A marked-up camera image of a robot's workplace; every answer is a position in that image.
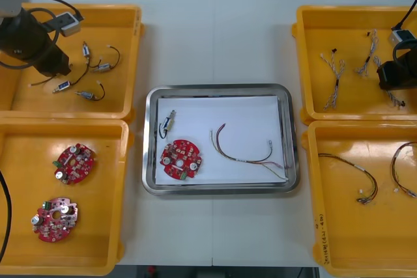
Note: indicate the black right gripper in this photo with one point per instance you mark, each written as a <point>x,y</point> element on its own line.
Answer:
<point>399,76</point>

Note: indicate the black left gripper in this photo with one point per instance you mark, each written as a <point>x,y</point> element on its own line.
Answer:
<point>55,61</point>

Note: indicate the steel tray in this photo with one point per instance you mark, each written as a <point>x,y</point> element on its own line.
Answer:
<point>149,161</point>

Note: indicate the round red circuit board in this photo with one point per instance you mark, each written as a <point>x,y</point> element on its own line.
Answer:
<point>62,226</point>
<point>180,156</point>
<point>79,167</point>

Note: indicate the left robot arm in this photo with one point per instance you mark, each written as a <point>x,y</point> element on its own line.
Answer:
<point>19,37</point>

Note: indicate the yellow-orange plastic bin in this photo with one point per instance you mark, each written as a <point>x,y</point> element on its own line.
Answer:
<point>345,235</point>
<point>97,219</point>
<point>29,108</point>
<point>355,102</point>

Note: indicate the white paper sheet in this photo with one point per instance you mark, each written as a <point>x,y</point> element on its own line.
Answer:
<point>244,115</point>

